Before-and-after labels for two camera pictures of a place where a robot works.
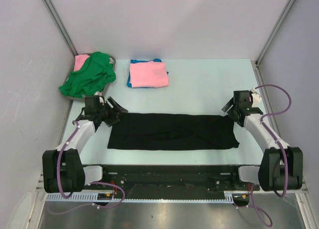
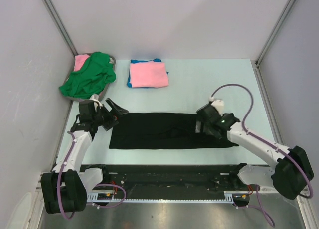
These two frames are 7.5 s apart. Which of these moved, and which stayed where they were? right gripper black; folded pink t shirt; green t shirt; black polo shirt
Moved: right gripper black
Stayed: green t shirt; folded pink t shirt; black polo shirt
